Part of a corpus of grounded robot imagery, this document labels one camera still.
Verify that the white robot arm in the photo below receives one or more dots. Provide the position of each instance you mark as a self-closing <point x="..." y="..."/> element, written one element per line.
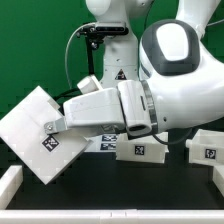
<point x="180" y="84"/>

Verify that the white drawer box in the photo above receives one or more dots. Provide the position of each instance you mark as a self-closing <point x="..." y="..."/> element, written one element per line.
<point x="206" y="148"/>
<point x="145" y="149"/>

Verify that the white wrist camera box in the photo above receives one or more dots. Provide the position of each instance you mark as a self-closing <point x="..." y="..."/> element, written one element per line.
<point x="89" y="84"/>

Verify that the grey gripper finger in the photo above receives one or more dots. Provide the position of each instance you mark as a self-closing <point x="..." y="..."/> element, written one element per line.
<point x="55" y="126"/>

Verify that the large white drawer housing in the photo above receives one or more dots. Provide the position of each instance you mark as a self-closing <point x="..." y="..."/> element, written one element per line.
<point x="22" y="129"/>

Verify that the flat white marker plate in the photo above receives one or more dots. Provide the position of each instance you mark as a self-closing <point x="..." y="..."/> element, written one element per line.
<point x="103" y="143"/>

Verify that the white drawer box right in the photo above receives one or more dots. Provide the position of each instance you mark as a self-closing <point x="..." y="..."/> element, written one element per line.
<point x="206" y="148"/>

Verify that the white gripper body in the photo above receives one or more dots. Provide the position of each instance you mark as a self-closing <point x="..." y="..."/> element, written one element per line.
<point x="94" y="109"/>

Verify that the black camera on stand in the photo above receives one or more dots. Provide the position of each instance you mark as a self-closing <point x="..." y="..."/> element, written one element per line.
<point x="95" y="33"/>

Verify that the white drawer box middle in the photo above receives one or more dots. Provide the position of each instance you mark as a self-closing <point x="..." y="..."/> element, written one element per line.
<point x="145" y="149"/>

